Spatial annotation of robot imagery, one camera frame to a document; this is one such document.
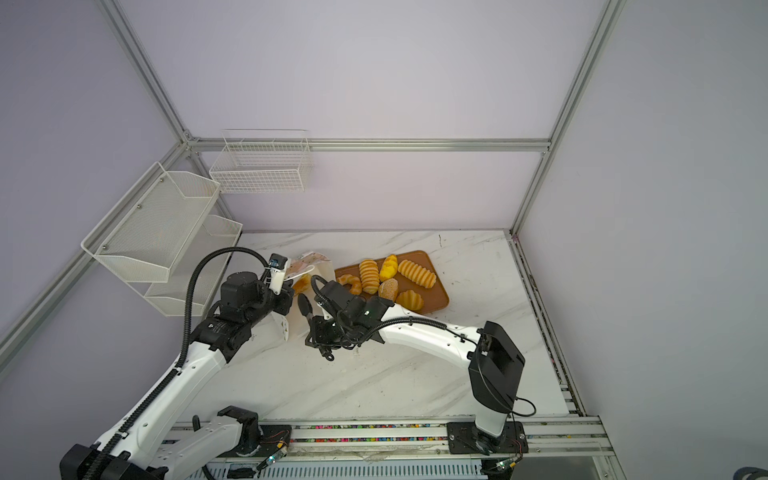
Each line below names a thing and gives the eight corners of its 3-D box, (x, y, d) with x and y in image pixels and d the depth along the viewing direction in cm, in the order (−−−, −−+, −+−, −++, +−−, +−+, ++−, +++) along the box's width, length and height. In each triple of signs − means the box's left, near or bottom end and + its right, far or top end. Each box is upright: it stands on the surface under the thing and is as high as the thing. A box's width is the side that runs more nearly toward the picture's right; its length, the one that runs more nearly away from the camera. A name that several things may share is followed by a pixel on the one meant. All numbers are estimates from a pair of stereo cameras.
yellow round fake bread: (396, 271, 109) (396, 266, 106) (404, 262, 112) (404, 257, 109) (429, 290, 104) (430, 285, 101) (437, 280, 106) (438, 275, 104)
